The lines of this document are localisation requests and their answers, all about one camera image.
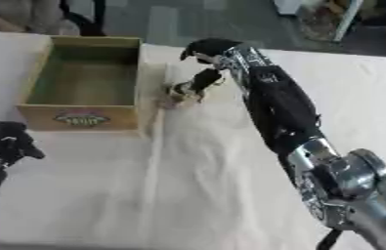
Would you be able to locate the tan cardboard box green inside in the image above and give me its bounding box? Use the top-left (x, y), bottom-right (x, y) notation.
top-left (16, 35), bottom-right (145, 133)

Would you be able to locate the black chair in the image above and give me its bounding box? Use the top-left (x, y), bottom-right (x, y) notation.
top-left (57, 0), bottom-right (109, 37)

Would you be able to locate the white framed rack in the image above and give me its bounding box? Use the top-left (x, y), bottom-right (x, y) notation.
top-left (296, 0), bottom-right (369, 44)

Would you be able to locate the small brown and white toy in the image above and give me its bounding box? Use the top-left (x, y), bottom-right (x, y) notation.
top-left (158, 81), bottom-right (206, 110)

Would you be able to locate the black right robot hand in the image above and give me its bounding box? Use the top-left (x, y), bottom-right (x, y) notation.
top-left (179, 37), bottom-right (244, 100)

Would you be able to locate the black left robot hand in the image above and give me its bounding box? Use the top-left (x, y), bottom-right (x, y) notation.
top-left (0, 119), bottom-right (48, 170)

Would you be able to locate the beige bag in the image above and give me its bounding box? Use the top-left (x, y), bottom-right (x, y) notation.
top-left (0, 0), bottom-right (63, 34)

